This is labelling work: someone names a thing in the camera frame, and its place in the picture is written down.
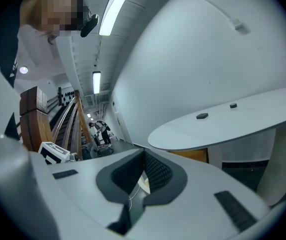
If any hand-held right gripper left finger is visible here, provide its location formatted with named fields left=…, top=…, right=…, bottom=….
left=35, top=148, right=144, bottom=229

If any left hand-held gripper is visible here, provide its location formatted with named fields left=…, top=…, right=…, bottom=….
left=37, top=141, right=81, bottom=166

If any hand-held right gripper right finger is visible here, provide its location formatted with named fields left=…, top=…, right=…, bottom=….
left=132, top=148, right=272, bottom=237

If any white ribbed counter table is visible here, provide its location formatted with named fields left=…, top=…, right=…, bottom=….
left=147, top=85, right=286, bottom=207

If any brown wooden stair railing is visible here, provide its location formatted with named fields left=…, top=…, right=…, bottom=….
left=19, top=85, right=93, bottom=161

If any person's black printed shirt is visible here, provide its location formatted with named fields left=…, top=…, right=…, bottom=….
left=0, top=0, right=21, bottom=89

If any person's face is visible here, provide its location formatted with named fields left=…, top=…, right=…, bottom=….
left=20, top=0, right=89, bottom=39

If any white floor cable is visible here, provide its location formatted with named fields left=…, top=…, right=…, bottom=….
left=128, top=183, right=141, bottom=206

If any black dotted wall panel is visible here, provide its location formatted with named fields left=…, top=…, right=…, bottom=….
left=57, top=86, right=75, bottom=107

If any black head-mounted camera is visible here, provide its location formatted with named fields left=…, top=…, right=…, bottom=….
left=79, top=13, right=100, bottom=39

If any white wall junction box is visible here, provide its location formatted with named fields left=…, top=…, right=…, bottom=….
left=229, top=17, right=249, bottom=34

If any white wall conduit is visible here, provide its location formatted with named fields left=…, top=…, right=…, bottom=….
left=202, top=0, right=235, bottom=22

